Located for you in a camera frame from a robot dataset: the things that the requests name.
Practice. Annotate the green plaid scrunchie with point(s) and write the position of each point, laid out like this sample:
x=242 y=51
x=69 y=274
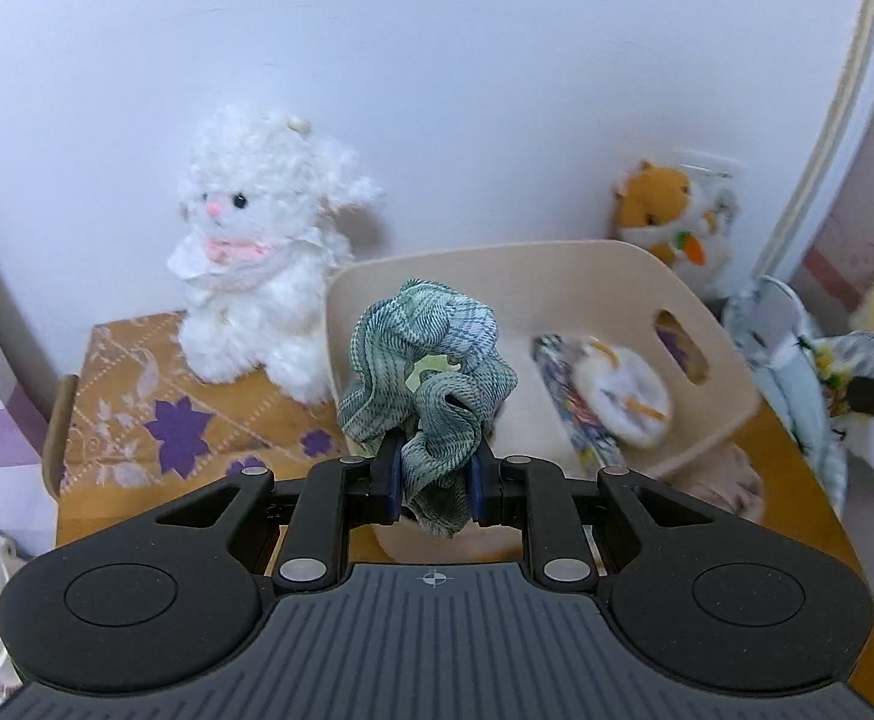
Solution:
x=426 y=359

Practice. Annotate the white wall outlet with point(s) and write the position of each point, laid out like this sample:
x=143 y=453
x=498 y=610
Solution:
x=716 y=172

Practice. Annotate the white fluffy plush toy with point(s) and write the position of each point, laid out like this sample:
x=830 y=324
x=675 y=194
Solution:
x=624 y=393

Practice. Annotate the white fluffy lamb plush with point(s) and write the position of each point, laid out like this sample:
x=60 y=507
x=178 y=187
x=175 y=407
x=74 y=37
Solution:
x=261 y=200

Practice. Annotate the orange hamster plush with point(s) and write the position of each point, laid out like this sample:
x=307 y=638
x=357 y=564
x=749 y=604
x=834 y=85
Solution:
x=684 y=223

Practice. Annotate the white green snack bag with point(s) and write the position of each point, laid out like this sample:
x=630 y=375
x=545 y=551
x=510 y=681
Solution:
x=845 y=368

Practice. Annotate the beige plastic storage bin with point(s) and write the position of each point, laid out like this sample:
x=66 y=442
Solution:
x=597 y=289

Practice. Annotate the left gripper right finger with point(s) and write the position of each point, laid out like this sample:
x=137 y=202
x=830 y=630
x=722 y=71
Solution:
x=534 y=497

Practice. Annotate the floral brown table runner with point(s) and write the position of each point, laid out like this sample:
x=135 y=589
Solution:
x=141 y=418

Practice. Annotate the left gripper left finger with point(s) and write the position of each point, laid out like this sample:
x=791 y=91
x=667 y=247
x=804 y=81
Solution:
x=318 y=512

